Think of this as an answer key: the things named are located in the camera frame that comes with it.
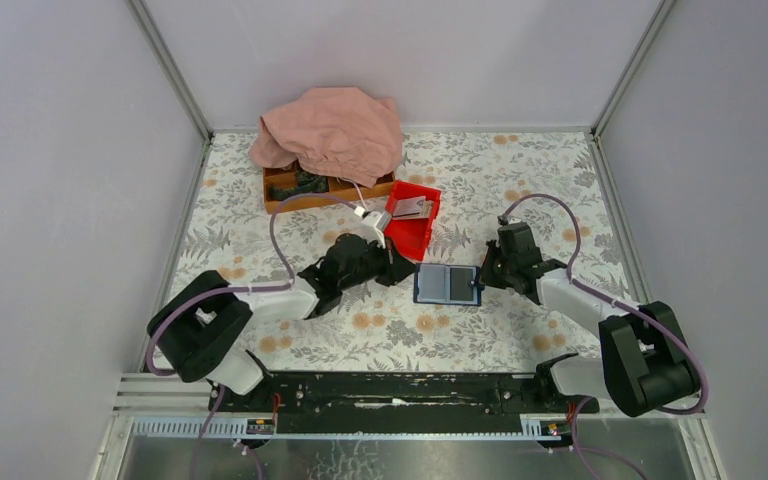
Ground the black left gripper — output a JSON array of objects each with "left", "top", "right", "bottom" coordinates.
[{"left": 338, "top": 236, "right": 417, "bottom": 294}]

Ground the navy blue card holder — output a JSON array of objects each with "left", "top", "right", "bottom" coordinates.
[{"left": 413, "top": 263, "right": 483, "bottom": 307}]

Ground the grey card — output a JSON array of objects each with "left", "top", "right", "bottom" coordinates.
[{"left": 391, "top": 196, "right": 435, "bottom": 220}]

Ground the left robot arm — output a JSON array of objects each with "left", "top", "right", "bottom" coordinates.
[{"left": 146, "top": 234, "right": 415, "bottom": 411}]

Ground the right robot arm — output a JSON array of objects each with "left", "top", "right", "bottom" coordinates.
[{"left": 480, "top": 216, "right": 703, "bottom": 417}]

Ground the red plastic bin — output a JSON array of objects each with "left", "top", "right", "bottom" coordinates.
[{"left": 384, "top": 180, "right": 442, "bottom": 262}]

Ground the wooden tray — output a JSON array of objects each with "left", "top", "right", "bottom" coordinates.
[{"left": 262, "top": 163, "right": 396, "bottom": 213}]

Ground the pink cloth garment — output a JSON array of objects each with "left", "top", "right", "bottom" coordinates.
[{"left": 249, "top": 87, "right": 403, "bottom": 187}]

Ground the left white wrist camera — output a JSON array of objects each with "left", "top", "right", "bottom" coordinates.
[{"left": 354, "top": 206, "right": 391, "bottom": 247}]

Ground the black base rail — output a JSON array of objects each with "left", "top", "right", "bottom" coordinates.
[{"left": 209, "top": 371, "right": 583, "bottom": 435}]

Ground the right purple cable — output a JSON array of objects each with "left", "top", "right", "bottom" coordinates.
[{"left": 499, "top": 193, "right": 710, "bottom": 480}]

